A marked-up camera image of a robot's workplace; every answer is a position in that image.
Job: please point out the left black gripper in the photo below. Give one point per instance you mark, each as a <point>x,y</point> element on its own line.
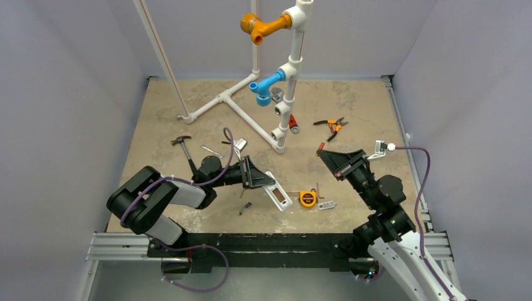
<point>253,177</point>

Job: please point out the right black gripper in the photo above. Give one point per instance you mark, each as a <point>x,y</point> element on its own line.
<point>350,166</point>

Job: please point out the white remote control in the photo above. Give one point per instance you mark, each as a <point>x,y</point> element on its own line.
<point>277,194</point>

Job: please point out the remote battery cover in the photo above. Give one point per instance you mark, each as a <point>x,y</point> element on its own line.
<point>327,205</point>

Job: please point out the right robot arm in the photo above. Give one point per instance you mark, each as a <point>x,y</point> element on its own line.
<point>389,235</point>

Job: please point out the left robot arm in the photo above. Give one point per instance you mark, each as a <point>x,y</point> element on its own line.
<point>140,202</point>

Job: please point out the large hex key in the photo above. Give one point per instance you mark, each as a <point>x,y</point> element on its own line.
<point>316,190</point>

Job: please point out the silver battery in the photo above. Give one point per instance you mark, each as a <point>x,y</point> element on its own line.
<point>245,208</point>

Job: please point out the small silver wrench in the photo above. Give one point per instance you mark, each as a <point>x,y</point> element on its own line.
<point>220,155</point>

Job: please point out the yellow tape measure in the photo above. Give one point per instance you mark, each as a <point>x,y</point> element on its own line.
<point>307,199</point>

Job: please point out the red adjustable wrench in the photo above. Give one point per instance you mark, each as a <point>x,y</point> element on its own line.
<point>293,126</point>

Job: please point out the blue pipe fitting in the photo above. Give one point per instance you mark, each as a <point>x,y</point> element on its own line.
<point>262,89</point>

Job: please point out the silver pipe clamp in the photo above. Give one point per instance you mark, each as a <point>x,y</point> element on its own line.
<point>276,94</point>

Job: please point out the black hammer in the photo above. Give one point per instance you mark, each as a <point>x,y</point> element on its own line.
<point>180,140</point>

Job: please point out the black base bar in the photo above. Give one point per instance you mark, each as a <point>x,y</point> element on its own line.
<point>336,252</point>

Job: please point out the orange pipe fitting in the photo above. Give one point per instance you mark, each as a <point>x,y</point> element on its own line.
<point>257,29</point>

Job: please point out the orange handled pliers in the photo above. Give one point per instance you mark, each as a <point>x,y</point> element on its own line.
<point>336,122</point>

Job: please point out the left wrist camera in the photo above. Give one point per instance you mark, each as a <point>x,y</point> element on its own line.
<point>240,144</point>

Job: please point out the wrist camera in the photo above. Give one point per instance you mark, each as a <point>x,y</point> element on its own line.
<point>381,148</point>
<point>240,144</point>

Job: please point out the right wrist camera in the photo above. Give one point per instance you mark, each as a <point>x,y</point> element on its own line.
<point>381,148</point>

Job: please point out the white PVC pipe frame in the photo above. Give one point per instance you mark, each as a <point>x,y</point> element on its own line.
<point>296,19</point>

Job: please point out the aluminium frame rail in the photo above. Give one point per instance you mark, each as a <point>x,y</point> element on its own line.
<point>131,247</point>

